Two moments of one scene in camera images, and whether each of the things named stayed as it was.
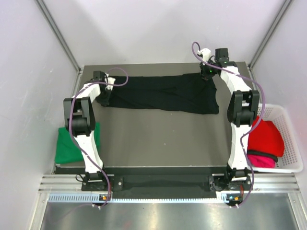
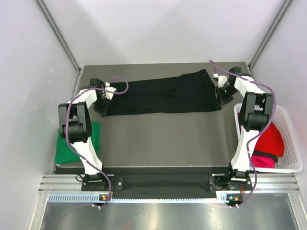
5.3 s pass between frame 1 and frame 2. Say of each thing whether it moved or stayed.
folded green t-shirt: stayed
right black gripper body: moved
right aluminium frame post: stayed
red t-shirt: stayed
